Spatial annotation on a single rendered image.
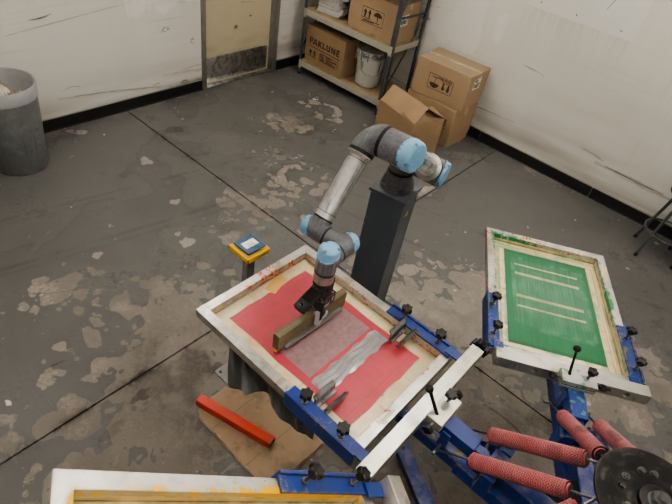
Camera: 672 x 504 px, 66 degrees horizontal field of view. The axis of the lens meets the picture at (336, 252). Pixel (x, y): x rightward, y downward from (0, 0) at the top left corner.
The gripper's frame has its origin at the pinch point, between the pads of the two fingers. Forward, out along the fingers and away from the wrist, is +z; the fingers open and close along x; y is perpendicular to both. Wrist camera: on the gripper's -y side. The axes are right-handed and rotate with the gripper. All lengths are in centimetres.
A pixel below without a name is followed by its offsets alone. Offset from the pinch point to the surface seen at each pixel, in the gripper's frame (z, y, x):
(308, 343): 4.9, -5.1, -4.7
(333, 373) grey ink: 4.5, -8.2, -20.1
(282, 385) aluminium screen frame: 2.0, -26.7, -12.8
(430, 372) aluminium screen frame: 0.4, 16.2, -44.8
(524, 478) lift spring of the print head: -16, -8, -86
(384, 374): 4.5, 5.6, -32.8
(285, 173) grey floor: 94, 176, 178
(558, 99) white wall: 15, 382, 47
